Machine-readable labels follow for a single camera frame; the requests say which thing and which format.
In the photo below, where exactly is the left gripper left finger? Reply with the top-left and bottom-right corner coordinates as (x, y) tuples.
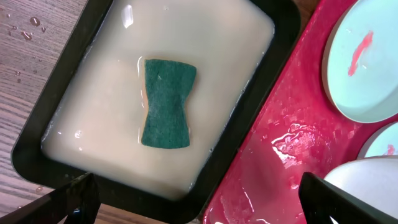
(1, 173), (101, 224)

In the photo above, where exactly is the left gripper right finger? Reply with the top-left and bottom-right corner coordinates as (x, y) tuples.
(298, 172), (397, 224)

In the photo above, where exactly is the white plate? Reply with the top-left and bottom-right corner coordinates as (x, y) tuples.
(324, 156), (397, 218)

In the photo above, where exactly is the light blue plate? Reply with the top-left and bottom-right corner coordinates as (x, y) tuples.
(322, 0), (397, 123)
(358, 122), (397, 159)

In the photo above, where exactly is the green and yellow sponge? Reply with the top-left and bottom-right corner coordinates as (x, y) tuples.
(141, 59), (197, 149)

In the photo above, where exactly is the red plastic tray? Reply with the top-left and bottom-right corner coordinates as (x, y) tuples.
(203, 1), (397, 223)

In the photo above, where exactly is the black tray with soapy water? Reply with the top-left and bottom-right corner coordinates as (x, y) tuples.
(11, 0), (300, 223)

